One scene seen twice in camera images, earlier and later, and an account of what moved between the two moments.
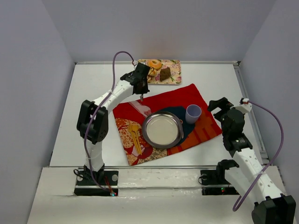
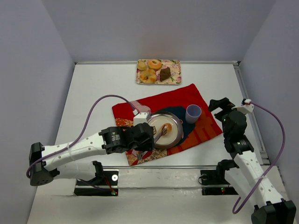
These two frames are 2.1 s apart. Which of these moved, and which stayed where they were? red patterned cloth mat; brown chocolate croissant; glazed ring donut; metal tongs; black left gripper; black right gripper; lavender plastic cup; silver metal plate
Moved: metal tongs; black left gripper
Stayed: silver metal plate; lavender plastic cup; black right gripper; glazed ring donut; red patterned cloth mat; brown chocolate croissant
